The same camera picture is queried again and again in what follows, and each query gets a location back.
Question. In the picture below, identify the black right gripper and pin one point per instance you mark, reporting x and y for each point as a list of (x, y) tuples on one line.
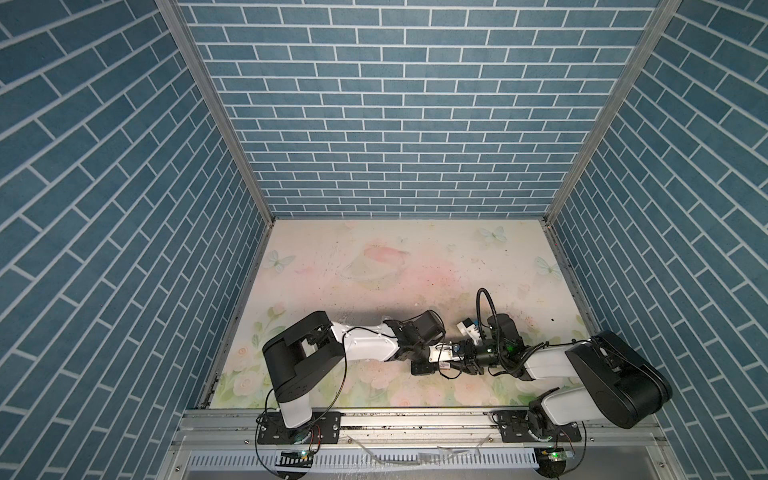
[(469, 358)]

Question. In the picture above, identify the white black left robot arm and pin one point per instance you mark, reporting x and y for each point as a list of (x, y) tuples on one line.
[(298, 358)]

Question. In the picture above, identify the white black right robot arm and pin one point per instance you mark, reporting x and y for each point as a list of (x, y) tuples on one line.
[(615, 383)]

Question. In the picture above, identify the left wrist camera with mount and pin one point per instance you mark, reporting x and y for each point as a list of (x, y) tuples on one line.
[(447, 359)]

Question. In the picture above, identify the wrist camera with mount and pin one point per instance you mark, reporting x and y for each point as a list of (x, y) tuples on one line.
[(469, 329), (447, 359)]

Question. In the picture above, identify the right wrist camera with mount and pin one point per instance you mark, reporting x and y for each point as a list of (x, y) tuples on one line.
[(469, 329)]

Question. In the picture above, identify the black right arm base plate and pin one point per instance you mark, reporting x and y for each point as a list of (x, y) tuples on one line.
[(521, 426)]

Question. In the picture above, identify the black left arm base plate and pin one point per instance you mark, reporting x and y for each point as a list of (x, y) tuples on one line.
[(321, 429)]

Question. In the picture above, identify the aluminium front rail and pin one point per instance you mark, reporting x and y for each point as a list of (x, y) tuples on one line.
[(413, 443)]

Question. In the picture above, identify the aluminium corner post right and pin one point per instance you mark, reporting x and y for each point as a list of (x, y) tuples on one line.
[(657, 24)]

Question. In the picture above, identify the aluminium corner post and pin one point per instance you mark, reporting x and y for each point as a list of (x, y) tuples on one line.
[(657, 24), (174, 19)]

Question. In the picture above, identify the aluminium corner post left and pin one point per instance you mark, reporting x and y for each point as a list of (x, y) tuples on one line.
[(174, 19)]

